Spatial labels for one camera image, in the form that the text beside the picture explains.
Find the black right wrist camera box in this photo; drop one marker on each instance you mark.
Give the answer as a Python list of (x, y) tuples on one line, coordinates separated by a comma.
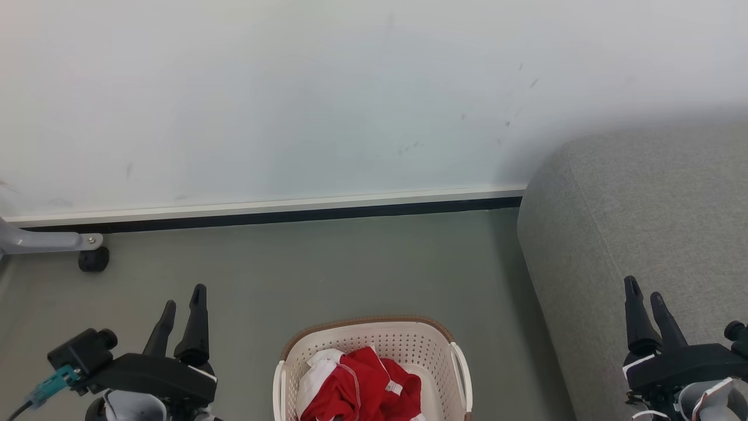
[(737, 336)]

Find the teal left camera connector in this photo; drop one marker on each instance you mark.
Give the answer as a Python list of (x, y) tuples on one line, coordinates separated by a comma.
[(52, 385)]

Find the red and white garment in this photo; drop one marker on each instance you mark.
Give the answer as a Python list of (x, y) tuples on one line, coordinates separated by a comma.
[(362, 386)]

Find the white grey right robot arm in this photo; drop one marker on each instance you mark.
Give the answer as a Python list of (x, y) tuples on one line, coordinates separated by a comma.
[(710, 403)]

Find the white and black baseboard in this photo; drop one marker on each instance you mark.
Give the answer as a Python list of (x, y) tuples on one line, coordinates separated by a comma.
[(292, 211)]

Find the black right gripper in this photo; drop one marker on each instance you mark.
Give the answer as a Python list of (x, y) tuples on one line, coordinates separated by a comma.
[(684, 365)]

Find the black caster wheel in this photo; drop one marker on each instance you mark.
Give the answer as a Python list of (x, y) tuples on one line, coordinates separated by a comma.
[(93, 259)]

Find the grey fabric sofa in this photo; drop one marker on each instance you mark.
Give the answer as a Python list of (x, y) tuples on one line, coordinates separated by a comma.
[(643, 222)]

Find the cream perforated plastic laundry basket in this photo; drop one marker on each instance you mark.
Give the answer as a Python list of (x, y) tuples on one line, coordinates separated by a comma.
[(409, 345)]

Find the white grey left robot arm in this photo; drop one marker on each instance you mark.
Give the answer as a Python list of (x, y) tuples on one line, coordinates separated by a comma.
[(131, 407)]

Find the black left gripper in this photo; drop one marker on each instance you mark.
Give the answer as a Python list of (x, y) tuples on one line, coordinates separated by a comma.
[(152, 377)]

